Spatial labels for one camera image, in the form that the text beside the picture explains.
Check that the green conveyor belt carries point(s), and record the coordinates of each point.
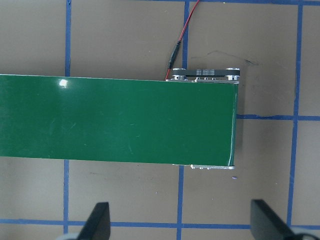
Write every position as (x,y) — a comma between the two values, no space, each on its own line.
(120,120)

